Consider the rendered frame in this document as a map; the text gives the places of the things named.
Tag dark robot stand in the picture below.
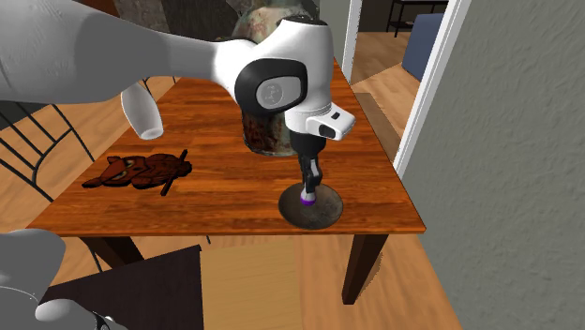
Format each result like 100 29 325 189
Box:
39 244 205 330

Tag blue sofa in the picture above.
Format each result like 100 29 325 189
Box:
401 12 446 83

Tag white door frame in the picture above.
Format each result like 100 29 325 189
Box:
339 0 473 179

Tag white slim vase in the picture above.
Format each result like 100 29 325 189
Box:
120 82 165 141

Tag black side table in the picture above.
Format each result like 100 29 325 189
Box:
385 0 451 38

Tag rusty green large vase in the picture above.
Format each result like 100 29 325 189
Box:
230 0 321 158

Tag dark round plate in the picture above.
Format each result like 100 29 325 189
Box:
277 182 344 231

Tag brown wooden table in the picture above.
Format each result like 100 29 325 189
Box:
27 56 428 306

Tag brown owl figure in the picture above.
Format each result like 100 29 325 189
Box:
82 149 193 197

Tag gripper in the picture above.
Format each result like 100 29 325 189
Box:
288 129 328 196

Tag black wire chair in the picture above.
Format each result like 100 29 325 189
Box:
0 101 98 203

